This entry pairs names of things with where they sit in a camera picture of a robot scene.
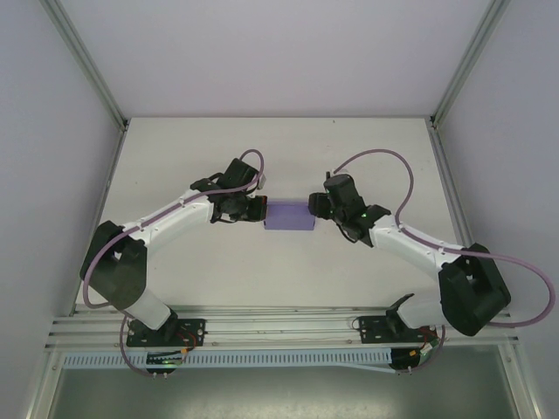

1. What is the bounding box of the purple cardboard box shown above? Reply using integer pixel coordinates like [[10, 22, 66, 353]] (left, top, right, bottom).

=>
[[263, 198, 316, 232]]

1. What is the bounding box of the grey metal sheet panel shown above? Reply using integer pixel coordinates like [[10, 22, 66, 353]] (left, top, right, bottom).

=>
[[43, 366, 529, 419]]

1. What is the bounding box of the aluminium table side rail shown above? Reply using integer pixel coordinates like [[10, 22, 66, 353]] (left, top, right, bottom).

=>
[[68, 124, 130, 318], [427, 124, 514, 315]]

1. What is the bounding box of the long aluminium mounting rail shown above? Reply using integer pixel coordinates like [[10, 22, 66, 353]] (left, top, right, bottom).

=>
[[43, 305, 521, 351]]

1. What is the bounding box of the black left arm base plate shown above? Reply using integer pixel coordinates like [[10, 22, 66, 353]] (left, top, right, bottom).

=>
[[125, 317, 207, 349]]

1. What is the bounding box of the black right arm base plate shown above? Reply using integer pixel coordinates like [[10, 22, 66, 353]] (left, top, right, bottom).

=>
[[356, 314, 438, 346]]

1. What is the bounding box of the slotted grey cable duct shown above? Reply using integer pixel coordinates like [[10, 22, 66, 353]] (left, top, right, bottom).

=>
[[63, 350, 397, 371]]

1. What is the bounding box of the aluminium frame post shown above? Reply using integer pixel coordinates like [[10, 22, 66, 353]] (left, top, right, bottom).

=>
[[430, 0, 511, 131], [40, 0, 130, 133]]

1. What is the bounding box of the short aluminium frame leg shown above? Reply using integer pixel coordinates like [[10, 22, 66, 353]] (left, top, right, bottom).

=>
[[497, 347, 541, 419], [24, 348, 65, 419]]

